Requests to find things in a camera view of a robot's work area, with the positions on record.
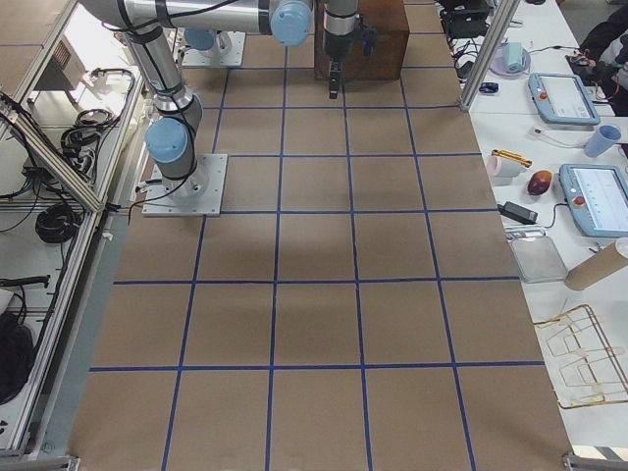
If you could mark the lower teach pendant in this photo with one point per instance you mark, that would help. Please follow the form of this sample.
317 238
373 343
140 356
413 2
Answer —
597 198

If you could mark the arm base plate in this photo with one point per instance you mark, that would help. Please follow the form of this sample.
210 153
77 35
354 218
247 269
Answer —
201 194
194 59

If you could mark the purple plate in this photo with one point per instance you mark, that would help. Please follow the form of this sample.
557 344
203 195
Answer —
497 69

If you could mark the teach pendant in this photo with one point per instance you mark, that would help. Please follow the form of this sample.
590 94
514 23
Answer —
562 100
597 198

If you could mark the dark wooden drawer cabinet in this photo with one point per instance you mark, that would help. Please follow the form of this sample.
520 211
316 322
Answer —
388 19

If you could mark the aluminium frame post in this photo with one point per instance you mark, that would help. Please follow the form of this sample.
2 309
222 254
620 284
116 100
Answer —
504 13

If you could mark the upper teach pendant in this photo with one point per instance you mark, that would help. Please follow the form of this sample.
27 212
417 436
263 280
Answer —
562 100

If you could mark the red mango fruit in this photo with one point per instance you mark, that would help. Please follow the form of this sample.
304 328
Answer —
539 183

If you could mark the light blue plastic cup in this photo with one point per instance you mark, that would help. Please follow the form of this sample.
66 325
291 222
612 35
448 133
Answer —
601 140

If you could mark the gold wire rack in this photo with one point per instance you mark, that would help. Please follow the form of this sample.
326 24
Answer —
584 366

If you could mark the black power adapter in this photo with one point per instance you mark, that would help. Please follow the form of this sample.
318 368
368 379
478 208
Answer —
517 213

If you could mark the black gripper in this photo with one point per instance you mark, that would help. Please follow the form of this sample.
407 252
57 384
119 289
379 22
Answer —
337 45

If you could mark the gold metal cylinder tool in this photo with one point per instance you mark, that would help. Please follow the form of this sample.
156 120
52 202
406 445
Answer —
513 157

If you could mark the silver metal tray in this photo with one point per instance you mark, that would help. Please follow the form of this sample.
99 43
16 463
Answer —
535 254

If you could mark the small blue black device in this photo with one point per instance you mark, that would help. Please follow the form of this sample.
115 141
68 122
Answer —
489 88

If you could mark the cardboard tube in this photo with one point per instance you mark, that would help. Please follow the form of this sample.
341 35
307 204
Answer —
599 266

